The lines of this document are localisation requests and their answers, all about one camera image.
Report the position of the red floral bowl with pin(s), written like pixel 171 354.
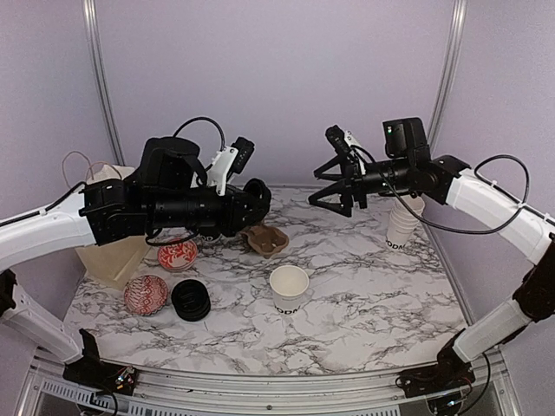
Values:
pixel 178 256

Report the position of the red patterned bowl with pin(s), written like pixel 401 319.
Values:
pixel 145 295

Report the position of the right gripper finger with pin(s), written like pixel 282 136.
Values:
pixel 334 197
pixel 339 167

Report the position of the stack of white cups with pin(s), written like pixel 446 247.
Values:
pixel 403 220

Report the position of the aluminium post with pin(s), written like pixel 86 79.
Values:
pixel 450 64
pixel 101 80

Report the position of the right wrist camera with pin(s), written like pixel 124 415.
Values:
pixel 344 144

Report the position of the right aluminium post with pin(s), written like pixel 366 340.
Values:
pixel 450 64

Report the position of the aluminium front rail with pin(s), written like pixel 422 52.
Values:
pixel 171 392

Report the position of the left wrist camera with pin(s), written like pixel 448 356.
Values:
pixel 232 160

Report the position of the black cup with straws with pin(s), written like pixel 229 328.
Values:
pixel 209 240

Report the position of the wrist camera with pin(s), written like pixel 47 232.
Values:
pixel 232 160
pixel 344 144

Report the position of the brown cardboard cup carrier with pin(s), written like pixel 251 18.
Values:
pixel 265 240

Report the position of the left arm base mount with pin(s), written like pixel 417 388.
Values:
pixel 91 371

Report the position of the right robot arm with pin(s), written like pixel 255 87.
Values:
pixel 410 169

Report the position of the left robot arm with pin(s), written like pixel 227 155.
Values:
pixel 169 189

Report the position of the left aluminium post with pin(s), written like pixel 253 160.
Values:
pixel 101 80

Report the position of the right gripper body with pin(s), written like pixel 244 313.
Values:
pixel 355 183

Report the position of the cream paper bag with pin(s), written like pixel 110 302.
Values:
pixel 110 264

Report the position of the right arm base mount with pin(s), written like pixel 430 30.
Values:
pixel 449 372

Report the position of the white paper coffee cup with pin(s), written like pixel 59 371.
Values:
pixel 289 284

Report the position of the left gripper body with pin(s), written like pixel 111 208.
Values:
pixel 230 219

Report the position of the stack of black lids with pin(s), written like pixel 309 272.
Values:
pixel 191 300

